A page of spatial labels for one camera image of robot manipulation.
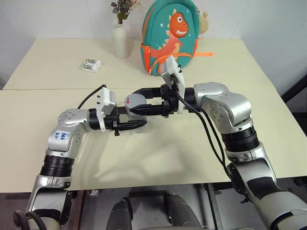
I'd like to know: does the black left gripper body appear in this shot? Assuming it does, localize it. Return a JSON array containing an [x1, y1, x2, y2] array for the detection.
[[105, 107, 121, 137]]

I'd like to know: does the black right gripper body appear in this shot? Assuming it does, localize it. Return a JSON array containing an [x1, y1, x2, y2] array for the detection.
[[160, 83, 180, 118]]

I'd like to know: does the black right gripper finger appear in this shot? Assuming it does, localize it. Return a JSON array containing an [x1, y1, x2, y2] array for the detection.
[[134, 87, 162, 99], [129, 101, 166, 116]]

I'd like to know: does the clear plastic jar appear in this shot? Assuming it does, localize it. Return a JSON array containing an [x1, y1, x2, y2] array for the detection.
[[125, 109, 152, 134]]

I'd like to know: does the small white green box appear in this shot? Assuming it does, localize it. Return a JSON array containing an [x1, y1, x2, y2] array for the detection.
[[80, 58, 103, 74]]

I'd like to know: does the white sticker blue handwriting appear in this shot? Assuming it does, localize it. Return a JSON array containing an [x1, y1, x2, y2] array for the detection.
[[53, 130, 68, 142]]

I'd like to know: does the white ceramic vase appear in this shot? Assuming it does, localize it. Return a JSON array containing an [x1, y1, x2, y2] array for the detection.
[[111, 21, 131, 59]]

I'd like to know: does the teal dinosaur backpack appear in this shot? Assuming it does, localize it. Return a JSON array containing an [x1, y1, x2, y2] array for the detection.
[[140, 0, 214, 76]]

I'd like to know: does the beige plush toy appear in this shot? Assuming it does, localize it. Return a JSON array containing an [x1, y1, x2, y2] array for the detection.
[[197, 9, 211, 35]]

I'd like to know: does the dried flower sprig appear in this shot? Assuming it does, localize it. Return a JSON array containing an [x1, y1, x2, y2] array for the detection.
[[110, 0, 142, 25]]

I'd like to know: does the dark rounded shape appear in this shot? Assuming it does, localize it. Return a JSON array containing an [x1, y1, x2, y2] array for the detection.
[[164, 193, 203, 230], [112, 198, 133, 230]]

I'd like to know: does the grey metal table leg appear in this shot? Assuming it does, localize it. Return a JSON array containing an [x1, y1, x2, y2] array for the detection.
[[201, 183, 219, 230]]

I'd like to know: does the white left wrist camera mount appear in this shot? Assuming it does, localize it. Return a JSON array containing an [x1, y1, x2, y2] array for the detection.
[[95, 87, 118, 133]]

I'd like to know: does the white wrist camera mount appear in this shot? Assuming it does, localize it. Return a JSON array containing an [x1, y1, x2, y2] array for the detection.
[[160, 55, 186, 114], [95, 87, 118, 133]]

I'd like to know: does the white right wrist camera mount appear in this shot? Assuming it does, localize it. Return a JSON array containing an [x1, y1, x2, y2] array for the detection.
[[160, 55, 186, 114]]

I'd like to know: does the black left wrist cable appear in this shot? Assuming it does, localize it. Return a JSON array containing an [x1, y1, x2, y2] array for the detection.
[[77, 83, 106, 110]]

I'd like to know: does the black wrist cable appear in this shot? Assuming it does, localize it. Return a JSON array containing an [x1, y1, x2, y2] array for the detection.
[[177, 93, 230, 174], [77, 83, 106, 110], [191, 107, 228, 168]]

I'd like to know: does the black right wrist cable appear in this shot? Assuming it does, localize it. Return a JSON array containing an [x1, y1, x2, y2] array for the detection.
[[191, 107, 228, 168], [177, 93, 230, 174]]

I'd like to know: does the black looped cable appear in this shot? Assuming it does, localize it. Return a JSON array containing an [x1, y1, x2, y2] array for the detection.
[[12, 209, 48, 230]]

